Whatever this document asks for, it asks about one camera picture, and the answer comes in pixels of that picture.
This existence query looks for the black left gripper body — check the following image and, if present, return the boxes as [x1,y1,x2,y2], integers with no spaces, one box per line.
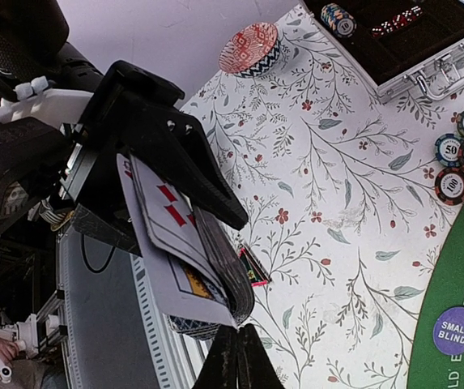
[65,61,184,203]

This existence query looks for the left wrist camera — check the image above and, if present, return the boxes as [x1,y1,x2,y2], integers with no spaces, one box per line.
[0,79,95,244]

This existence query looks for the black triangular marker tag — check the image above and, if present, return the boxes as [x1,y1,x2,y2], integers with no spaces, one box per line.
[238,245,271,287]

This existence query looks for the aluminium poker chip case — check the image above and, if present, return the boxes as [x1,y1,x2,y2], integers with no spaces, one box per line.
[301,1,464,101]

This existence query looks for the person in background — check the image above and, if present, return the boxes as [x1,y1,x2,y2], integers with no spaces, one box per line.
[0,338,68,389]

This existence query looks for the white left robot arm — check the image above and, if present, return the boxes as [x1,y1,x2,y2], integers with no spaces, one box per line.
[0,1,248,250]

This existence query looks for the poker chip row front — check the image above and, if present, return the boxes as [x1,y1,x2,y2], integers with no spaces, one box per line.
[321,3,357,38]

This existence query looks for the red dice row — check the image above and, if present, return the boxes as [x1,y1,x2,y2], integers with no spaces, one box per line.
[371,6,424,38]

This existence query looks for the blue small blind button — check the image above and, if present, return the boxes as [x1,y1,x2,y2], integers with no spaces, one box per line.
[432,306,464,356]

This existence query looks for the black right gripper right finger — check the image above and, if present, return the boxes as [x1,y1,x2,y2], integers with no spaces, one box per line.
[237,323,284,389]

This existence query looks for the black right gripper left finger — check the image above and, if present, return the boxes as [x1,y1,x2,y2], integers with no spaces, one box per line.
[193,325,238,389]

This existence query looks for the round green poker mat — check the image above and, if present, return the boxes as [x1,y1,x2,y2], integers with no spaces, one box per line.
[407,204,464,388]

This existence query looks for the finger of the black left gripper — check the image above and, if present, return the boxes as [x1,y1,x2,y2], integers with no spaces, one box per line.
[71,204,141,256]
[128,109,249,228]

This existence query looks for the floral white table mat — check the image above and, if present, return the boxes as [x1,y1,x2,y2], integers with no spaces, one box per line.
[185,6,464,388]

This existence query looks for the aluminium front rail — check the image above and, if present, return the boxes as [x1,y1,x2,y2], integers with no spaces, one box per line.
[56,228,209,388]

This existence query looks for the blue playing card deck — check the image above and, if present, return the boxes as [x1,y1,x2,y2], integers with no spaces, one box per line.
[116,154,254,340]

